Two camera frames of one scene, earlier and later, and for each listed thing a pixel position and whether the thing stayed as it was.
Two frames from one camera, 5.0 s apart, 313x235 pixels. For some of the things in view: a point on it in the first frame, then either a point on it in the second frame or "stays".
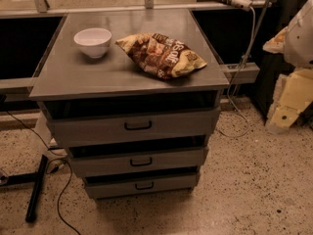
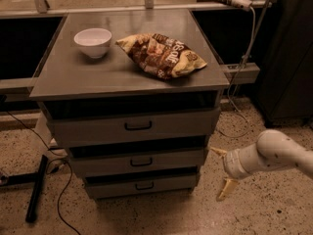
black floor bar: (31, 212) stays
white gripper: (300, 41) to (231, 164)
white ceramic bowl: (94, 41) stays
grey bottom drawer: (104, 186) stays
